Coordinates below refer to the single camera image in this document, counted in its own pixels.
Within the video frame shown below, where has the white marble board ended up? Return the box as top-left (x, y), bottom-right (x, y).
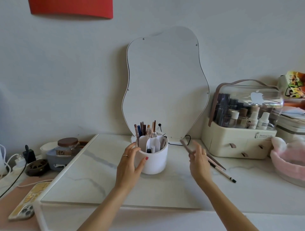
top-left (41, 134), bottom-right (305, 215)

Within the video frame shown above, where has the white dish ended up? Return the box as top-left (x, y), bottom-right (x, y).
top-left (40, 142), bottom-right (59, 157)

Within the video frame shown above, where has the grey-brown cosmetic pencil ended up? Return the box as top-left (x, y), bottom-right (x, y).
top-left (180, 139), bottom-right (194, 155)

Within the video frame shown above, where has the bunch of makeup pencils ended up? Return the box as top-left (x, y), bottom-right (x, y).
top-left (134, 120), bottom-right (158, 147)

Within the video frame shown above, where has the white framed panel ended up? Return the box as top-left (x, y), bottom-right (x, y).
top-left (33, 181), bottom-right (55, 231)

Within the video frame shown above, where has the brown round metal holder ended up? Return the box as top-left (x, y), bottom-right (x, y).
top-left (26, 159), bottom-right (50, 177)

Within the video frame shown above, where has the white charging cable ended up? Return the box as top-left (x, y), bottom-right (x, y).
top-left (0, 144), bottom-right (18, 178)

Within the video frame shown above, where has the white pencil with black tip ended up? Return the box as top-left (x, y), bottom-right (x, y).
top-left (208, 162), bottom-right (237, 183)

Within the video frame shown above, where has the pink fluffy headband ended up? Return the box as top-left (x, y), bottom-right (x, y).
top-left (270, 136), bottom-right (305, 187)

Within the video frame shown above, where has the wavy frameless mirror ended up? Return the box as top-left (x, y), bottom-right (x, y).
top-left (122, 26), bottom-right (210, 143)

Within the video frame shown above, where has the colourful snack bag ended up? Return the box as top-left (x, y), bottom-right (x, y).
top-left (278, 71), bottom-right (305, 100)

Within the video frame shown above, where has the smartphone with yellow case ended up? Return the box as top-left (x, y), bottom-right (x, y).
top-left (8, 182), bottom-right (51, 222)

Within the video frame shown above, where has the white power strip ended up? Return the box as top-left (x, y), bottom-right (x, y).
top-left (0, 164), bottom-right (31, 188)

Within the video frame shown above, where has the thin black cable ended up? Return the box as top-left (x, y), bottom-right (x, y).
top-left (171, 135), bottom-right (192, 146)

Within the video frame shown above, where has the person's right hand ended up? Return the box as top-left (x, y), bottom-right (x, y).
top-left (189, 140), bottom-right (212, 189)

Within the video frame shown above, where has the person's left forearm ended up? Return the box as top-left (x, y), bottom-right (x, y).
top-left (77, 185), bottom-right (134, 231)

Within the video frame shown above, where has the blue-grey plastic container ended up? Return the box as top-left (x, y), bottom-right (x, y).
top-left (46, 148), bottom-right (84, 171)

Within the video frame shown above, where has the black charger plug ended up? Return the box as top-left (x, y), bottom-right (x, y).
top-left (23, 145), bottom-right (37, 164)

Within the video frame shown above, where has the stack of books and papers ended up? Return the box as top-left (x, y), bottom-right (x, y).
top-left (276, 99), bottom-right (305, 143)

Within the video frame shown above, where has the white charger plug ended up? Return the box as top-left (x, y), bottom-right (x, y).
top-left (14, 154), bottom-right (26, 167)

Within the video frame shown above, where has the person's right forearm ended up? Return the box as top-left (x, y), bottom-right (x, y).
top-left (193, 175), bottom-right (260, 231)

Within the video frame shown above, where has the red wall hanging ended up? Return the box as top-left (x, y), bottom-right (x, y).
top-left (28, 0), bottom-right (113, 20)

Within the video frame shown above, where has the white round organizer cup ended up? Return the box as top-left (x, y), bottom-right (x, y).
top-left (135, 135), bottom-right (169, 175)

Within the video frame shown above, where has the glass jar with brown lid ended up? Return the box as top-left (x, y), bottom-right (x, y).
top-left (57, 138), bottom-right (79, 157)

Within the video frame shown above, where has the brown cosmetic pencil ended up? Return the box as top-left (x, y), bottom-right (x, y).
top-left (206, 155), bottom-right (226, 171)

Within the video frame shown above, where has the group of cosmetic bottles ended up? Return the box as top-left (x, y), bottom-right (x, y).
top-left (213, 93), bottom-right (278, 130)

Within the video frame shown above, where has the cream cosmetic storage box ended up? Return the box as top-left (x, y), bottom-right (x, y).
top-left (201, 80), bottom-right (284, 159)

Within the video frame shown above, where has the person's left hand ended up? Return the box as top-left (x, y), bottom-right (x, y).
top-left (115, 142), bottom-right (149, 191)

